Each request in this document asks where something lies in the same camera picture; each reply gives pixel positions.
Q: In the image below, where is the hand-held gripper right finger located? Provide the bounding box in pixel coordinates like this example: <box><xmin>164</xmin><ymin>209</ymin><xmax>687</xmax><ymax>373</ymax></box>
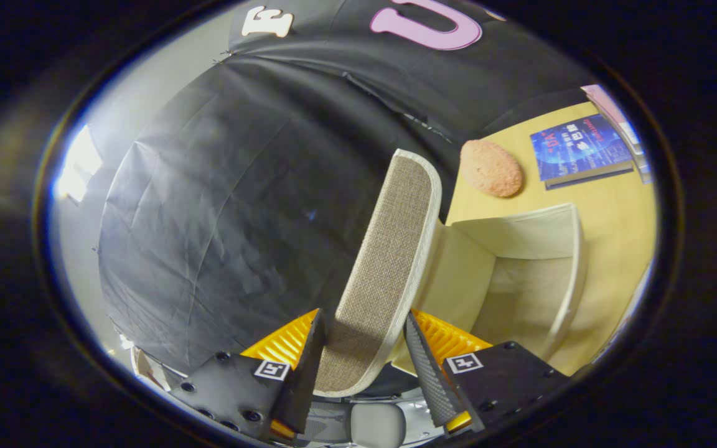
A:
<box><xmin>403</xmin><ymin>309</ymin><xmax>574</xmax><ymax>433</ymax></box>

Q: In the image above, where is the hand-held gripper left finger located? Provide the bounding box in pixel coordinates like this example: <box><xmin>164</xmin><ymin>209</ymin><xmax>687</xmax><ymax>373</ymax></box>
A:
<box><xmin>169</xmin><ymin>308</ymin><xmax>328</xmax><ymax>442</ymax></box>

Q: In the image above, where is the beige fabric storage box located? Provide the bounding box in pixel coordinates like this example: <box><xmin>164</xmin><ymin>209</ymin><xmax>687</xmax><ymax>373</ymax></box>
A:
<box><xmin>315</xmin><ymin>148</ymin><xmax>588</xmax><ymax>399</ymax></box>

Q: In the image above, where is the black backdrop cloth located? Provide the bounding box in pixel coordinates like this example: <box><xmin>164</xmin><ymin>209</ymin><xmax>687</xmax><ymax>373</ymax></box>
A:
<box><xmin>97</xmin><ymin>0</ymin><xmax>589</xmax><ymax>374</ymax></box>

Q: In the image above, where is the orange rough sponge ball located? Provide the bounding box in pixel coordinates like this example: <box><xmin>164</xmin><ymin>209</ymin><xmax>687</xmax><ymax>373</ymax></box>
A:
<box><xmin>459</xmin><ymin>139</ymin><xmax>525</xmax><ymax>198</ymax></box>

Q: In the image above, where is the blue cover book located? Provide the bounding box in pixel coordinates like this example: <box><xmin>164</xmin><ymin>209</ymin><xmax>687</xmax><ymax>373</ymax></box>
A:
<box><xmin>530</xmin><ymin>113</ymin><xmax>635</xmax><ymax>190</ymax></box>

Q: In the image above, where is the pink cover book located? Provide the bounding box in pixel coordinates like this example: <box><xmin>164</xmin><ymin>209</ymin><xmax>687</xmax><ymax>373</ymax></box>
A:
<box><xmin>581</xmin><ymin>84</ymin><xmax>639</xmax><ymax>147</ymax></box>

